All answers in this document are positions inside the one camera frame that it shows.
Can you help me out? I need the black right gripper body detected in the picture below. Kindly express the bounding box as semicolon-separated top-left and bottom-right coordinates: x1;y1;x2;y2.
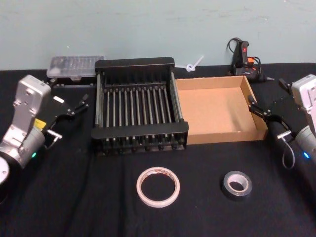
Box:
267;95;303;144

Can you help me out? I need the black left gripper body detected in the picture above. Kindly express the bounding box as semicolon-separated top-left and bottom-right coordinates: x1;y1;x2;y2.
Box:
36;95;76;133

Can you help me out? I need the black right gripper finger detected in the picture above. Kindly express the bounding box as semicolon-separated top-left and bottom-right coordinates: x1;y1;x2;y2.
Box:
247;94;273;120
278;78;292;91

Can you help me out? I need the roll of silver tape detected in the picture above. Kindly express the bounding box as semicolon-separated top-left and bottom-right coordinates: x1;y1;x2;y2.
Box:
221;170;253;202

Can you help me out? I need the roll of white tape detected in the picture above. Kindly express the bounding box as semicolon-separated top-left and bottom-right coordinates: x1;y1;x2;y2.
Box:
136;166;181;207

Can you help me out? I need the clear plastic case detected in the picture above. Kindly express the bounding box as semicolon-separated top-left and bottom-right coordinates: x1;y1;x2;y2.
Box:
46;55;106;86

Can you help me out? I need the shallow brown cardboard tray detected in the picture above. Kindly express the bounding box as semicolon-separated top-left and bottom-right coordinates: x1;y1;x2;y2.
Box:
174;75;269;145

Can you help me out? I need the black rack with steel bars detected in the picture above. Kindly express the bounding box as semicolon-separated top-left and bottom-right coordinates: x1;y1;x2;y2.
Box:
90;56;190;157

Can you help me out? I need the black table cloth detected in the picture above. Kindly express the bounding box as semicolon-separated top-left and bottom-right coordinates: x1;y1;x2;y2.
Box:
0;63;316;237

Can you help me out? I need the black corded tool red switch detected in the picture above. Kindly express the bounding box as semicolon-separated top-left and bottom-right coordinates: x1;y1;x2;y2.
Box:
226;37;275;83

